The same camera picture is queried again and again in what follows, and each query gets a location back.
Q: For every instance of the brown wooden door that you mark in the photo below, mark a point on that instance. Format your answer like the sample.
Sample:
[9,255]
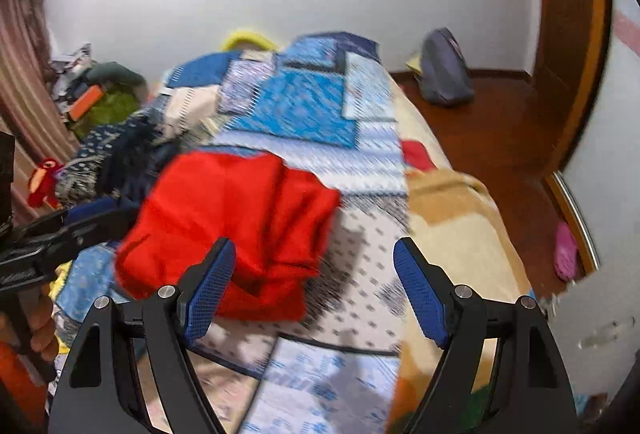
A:
[565,38]

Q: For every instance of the bright green cloth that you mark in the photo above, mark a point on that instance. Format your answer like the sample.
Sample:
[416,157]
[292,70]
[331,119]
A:
[112,111]

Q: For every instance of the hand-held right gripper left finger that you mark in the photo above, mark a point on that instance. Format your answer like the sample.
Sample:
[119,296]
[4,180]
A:
[212,289]

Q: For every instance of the navy patterned cloth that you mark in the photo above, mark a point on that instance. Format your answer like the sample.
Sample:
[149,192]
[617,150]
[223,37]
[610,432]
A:
[82,163]

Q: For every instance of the red zip jacket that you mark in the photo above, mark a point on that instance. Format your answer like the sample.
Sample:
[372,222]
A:
[225,199]

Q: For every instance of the yellow cloth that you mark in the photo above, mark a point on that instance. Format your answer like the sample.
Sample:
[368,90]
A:
[60,281]

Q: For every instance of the person's left hand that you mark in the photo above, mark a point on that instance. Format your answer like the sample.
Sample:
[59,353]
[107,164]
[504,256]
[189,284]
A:
[44,329]

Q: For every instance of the pink striped curtain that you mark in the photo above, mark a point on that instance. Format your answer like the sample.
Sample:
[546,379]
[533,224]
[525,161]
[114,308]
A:
[25,63]

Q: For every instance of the dark navy garment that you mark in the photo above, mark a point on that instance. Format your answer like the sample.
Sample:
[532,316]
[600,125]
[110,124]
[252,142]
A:
[135,153]

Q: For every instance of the dark green cloth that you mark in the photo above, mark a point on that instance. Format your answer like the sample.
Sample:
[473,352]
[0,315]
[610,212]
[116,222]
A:
[117,73]

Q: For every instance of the beige blanket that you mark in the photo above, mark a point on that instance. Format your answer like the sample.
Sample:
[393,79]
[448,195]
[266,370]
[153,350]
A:
[450,224]

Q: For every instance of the person's orange clothing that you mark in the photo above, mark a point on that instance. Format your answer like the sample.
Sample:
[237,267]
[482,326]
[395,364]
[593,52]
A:
[15,374]

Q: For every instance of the pile of mixed clutter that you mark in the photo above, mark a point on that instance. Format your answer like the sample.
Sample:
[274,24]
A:
[70,68]

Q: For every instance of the grey bag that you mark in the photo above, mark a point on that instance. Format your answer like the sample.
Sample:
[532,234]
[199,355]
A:
[445,68]

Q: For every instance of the red plush toy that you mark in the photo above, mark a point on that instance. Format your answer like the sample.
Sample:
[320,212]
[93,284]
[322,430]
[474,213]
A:
[45,184]

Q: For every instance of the orange box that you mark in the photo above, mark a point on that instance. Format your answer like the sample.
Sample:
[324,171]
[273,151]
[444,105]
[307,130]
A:
[87,101]

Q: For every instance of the pink slipper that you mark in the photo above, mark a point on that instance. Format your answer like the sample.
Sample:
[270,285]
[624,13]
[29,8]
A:
[566,251]

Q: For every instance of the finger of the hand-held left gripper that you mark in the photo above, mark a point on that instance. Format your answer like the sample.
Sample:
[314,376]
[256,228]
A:
[100,229]
[95,210]

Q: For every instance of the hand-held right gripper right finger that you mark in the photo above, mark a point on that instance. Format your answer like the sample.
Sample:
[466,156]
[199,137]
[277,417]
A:
[417,289]

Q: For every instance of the blue patchwork quilt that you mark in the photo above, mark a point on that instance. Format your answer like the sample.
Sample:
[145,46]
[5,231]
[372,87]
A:
[300,113]

